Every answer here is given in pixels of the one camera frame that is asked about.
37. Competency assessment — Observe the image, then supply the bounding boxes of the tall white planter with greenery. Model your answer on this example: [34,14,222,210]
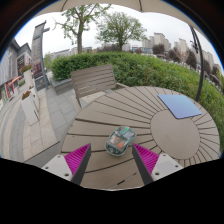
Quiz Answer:
[21,64,35,88]

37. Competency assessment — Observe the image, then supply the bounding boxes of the distant beige apartment buildings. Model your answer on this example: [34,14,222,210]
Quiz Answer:
[121,32,224,84]

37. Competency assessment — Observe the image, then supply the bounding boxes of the tall grey sign pillar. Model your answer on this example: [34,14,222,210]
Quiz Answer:
[31,20,51,92]

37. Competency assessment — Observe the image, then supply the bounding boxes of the thin-leaved bare-trunk tree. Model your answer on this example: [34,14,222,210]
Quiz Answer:
[53,3,113,55]

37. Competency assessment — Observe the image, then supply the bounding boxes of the transparent teal computer mouse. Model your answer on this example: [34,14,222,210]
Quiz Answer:
[104,125,138,157]

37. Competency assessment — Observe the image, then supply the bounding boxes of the curved black parasol pole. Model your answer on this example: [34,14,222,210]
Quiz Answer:
[189,25,205,103]

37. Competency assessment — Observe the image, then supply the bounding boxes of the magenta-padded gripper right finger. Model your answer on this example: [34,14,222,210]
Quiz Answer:
[131,143,183,186]

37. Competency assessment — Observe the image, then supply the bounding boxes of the slatted grey-brown patio chair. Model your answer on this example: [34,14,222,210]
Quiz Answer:
[70,64,130,108]

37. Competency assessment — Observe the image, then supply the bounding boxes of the grey building with red storefront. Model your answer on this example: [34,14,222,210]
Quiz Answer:
[0,38,33,111]

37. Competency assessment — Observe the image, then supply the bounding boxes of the blue rectangular mouse pad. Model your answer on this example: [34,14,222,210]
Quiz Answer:
[157,93,203,120]

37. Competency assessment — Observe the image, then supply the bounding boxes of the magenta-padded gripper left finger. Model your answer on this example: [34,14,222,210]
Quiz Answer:
[41,143,92,187]

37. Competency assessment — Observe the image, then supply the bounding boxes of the beige parasol canopy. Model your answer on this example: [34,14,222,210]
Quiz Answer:
[36,0,208,38]

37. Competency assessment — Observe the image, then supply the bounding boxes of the round leafy green tree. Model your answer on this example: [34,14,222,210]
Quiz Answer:
[95,11,148,52]

